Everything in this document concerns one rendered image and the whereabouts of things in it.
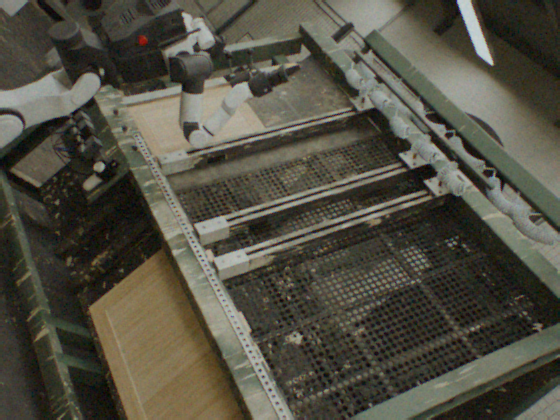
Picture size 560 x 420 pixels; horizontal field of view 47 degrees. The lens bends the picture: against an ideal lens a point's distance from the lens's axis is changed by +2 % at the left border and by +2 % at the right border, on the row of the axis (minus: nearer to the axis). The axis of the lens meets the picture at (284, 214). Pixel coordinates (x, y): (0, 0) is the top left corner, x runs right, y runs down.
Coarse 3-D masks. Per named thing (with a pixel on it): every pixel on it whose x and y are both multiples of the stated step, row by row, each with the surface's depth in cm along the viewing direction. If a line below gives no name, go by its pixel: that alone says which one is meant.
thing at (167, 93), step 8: (296, 72) 341; (208, 80) 323; (216, 80) 324; (224, 80) 325; (168, 88) 316; (176, 88) 316; (208, 88) 321; (216, 88) 323; (136, 96) 309; (144, 96) 309; (152, 96) 310; (160, 96) 311; (168, 96) 313; (176, 96) 315; (128, 104) 305; (136, 104) 307
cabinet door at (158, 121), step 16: (208, 96) 318; (224, 96) 320; (144, 112) 305; (160, 112) 306; (176, 112) 307; (208, 112) 309; (240, 112) 312; (144, 128) 296; (160, 128) 298; (176, 128) 299; (224, 128) 302; (240, 128) 303; (256, 128) 304; (160, 144) 290; (176, 144) 291
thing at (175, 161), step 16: (368, 80) 302; (368, 96) 314; (384, 96) 315; (336, 112) 309; (352, 112) 310; (368, 112) 313; (272, 128) 297; (288, 128) 298; (304, 128) 300; (320, 128) 305; (336, 128) 311; (208, 144) 285; (224, 144) 288; (240, 144) 287; (256, 144) 292; (272, 144) 297; (160, 160) 275; (176, 160) 276; (192, 160) 280; (208, 160) 285
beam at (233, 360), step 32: (96, 96) 304; (128, 128) 291; (128, 160) 276; (160, 192) 265; (160, 224) 252; (192, 256) 243; (192, 288) 232; (224, 288) 233; (224, 320) 224; (224, 352) 215; (256, 384) 208; (256, 416) 201; (288, 416) 202
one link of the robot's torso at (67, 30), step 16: (64, 32) 237; (80, 32) 240; (64, 48) 238; (80, 48) 240; (96, 48) 243; (64, 64) 246; (80, 64) 245; (96, 64) 247; (112, 64) 252; (112, 80) 255
